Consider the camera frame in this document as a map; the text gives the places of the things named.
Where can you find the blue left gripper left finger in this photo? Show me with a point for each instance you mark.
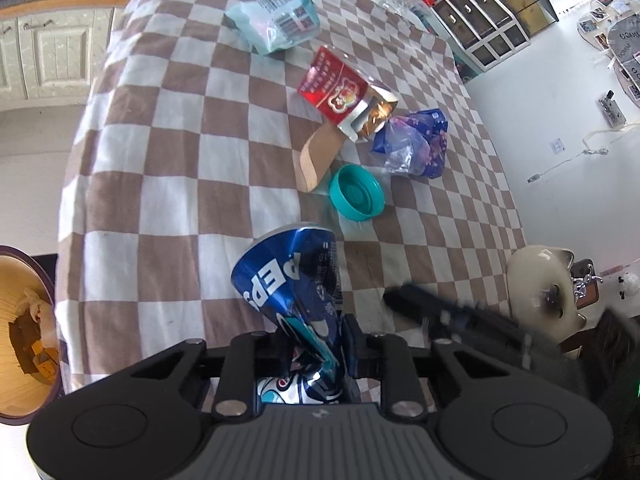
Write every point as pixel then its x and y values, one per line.
pixel 268 355

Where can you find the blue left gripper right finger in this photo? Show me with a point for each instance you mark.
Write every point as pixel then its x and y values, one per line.
pixel 354 346

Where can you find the crushed blue pepsi can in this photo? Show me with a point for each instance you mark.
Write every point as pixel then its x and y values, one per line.
pixel 291 277

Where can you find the blue floral plastic bag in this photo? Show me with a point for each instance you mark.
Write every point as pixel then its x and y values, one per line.
pixel 414 144

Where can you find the yellow small carton box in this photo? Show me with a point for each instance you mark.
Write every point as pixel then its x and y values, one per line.
pixel 46 360

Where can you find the torn brown cardboard piece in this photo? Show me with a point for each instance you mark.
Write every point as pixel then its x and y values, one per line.
pixel 24 331

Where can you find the red gold snack bag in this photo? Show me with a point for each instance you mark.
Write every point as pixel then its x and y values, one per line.
pixel 354 102

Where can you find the light blue snack pouch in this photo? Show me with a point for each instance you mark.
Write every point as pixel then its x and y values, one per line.
pixel 275 25

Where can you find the yellow round trash bin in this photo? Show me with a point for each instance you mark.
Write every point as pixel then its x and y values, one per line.
pixel 27 284

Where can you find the teal plastic lid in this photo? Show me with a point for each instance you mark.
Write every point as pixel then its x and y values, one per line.
pixel 356 194

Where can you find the small brown cardboard piece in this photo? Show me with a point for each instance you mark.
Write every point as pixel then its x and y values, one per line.
pixel 317 156

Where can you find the checkered brown white tablecloth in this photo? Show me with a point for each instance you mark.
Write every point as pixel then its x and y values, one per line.
pixel 186 153

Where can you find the white drawer organizer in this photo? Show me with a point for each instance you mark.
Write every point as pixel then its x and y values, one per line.
pixel 486 30

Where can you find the cream cabinet bench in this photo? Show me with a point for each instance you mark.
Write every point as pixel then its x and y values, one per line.
pixel 51 50

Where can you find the panda photo wall board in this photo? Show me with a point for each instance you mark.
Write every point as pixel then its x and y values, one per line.
pixel 612 27

